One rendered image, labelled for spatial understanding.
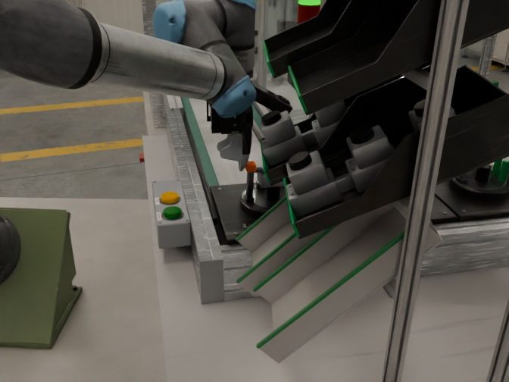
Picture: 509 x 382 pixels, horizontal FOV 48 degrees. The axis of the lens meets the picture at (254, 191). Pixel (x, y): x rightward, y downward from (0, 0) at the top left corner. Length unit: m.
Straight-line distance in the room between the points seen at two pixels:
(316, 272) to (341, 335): 0.22
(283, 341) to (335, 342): 0.27
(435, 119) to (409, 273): 0.20
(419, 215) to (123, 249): 0.79
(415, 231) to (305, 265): 0.24
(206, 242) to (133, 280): 0.18
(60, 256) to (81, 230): 0.33
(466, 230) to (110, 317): 0.73
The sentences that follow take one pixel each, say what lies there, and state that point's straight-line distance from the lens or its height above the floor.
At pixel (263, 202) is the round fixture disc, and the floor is 0.99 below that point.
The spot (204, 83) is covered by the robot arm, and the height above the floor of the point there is 1.31.
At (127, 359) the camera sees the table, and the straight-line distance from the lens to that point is 1.03.
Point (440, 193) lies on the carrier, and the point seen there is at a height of 0.97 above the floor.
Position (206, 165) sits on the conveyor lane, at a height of 0.95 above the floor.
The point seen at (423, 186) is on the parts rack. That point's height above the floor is 1.28.
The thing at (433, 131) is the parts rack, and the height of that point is 1.34.
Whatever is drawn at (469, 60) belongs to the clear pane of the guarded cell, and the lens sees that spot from 2.42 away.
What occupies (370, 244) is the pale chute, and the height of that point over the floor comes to 1.12.
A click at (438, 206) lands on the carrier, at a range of 1.30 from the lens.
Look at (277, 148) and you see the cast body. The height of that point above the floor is 1.22.
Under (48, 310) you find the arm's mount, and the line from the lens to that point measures 1.08.
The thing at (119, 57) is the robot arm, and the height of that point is 1.38.
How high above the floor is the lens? 1.55
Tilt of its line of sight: 27 degrees down
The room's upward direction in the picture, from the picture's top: 1 degrees clockwise
